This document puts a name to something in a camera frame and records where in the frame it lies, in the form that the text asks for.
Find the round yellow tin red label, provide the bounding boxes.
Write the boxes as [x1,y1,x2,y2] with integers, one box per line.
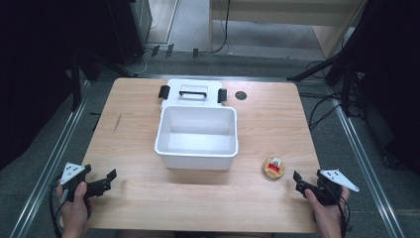
[262,157,286,180]

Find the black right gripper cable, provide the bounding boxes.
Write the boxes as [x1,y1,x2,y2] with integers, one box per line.
[325,184,352,238]

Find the black floor cables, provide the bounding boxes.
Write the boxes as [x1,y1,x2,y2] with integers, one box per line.
[297,91,351,132]

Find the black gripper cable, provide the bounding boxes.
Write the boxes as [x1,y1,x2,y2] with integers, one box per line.
[325,184,352,238]
[48,179,68,238]

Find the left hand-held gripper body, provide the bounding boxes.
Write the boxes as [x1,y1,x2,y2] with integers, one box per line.
[59,162,92,203]

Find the black cabinet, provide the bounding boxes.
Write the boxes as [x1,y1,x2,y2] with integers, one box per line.
[107,0,154,66]

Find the person's left hand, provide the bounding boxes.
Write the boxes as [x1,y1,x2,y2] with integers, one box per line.
[55,180,94,232]

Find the white box lid black handle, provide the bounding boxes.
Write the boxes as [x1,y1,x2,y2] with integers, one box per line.
[157,77,229,112]

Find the white plastic storage box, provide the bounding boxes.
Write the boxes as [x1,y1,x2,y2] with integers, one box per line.
[154,105,240,172]

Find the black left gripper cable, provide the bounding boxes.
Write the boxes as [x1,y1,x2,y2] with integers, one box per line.
[48,179,68,238]

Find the black hanging cable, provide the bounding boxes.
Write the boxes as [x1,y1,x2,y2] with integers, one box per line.
[212,0,232,55]

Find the dark curtain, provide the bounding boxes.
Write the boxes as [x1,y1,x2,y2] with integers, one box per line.
[0,0,112,172]
[343,0,420,175]

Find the black tripod stand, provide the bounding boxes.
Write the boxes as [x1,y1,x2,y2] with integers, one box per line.
[285,31,363,117]

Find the person's right hand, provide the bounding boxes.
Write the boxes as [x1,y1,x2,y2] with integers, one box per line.
[303,185,351,232]

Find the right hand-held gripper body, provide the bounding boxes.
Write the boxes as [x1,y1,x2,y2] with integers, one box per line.
[306,169,361,207]

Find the metal floor rail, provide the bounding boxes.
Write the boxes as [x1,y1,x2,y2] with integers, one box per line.
[326,84,408,238]
[9,79,92,238]

